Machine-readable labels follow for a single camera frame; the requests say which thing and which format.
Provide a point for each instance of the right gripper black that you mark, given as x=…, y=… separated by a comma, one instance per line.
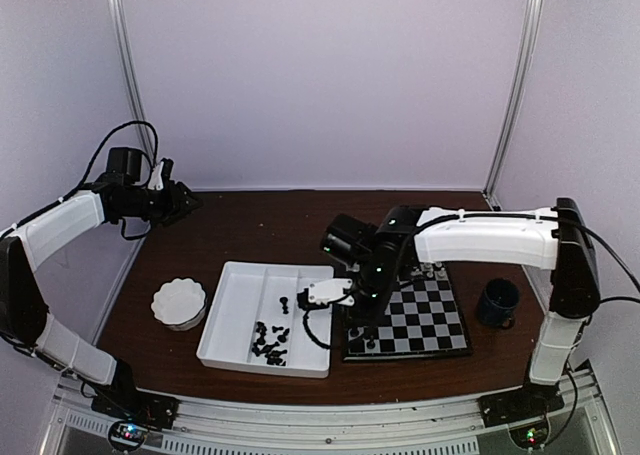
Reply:
x=376, y=316

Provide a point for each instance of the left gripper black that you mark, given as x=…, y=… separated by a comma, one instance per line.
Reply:
x=175, y=207

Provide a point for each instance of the black and silver chessboard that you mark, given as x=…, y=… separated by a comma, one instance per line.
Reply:
x=422, y=321

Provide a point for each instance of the white plastic tray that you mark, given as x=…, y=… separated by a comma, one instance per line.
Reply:
x=250, y=292

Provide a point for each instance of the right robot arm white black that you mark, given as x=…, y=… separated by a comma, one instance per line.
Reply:
x=548, y=238

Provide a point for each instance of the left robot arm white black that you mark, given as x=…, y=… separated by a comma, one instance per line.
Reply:
x=118, y=194

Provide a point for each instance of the white chess pieces row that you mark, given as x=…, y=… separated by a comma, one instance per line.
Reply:
x=429, y=271

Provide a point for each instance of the black chess piece in tray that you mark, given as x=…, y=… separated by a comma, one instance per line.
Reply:
x=284, y=302

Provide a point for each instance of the black chess pieces pile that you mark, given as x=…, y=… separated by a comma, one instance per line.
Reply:
x=270, y=345

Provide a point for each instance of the white scalloped bowl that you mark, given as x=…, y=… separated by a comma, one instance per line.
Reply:
x=179, y=304

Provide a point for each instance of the dark blue mug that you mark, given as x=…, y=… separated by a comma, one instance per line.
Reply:
x=497, y=304

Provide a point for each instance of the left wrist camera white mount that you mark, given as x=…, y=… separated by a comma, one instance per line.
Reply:
x=160, y=175

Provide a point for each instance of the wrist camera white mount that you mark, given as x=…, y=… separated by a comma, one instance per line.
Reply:
x=160, y=175
x=325, y=293

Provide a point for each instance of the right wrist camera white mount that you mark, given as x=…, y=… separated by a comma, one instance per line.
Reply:
x=325, y=293

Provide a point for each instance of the aluminium front rail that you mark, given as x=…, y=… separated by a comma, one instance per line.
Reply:
x=451, y=425

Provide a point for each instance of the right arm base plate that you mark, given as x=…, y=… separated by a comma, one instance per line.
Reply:
x=526, y=402

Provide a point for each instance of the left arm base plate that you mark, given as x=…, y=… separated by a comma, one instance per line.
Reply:
x=157, y=412

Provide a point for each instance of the left aluminium frame post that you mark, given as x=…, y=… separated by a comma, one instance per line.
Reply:
x=147, y=139

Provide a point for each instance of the aluminium frame post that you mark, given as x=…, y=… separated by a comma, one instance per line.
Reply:
x=147, y=139
x=527, y=45

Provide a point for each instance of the right aluminium frame post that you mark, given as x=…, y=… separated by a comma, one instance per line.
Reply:
x=527, y=45

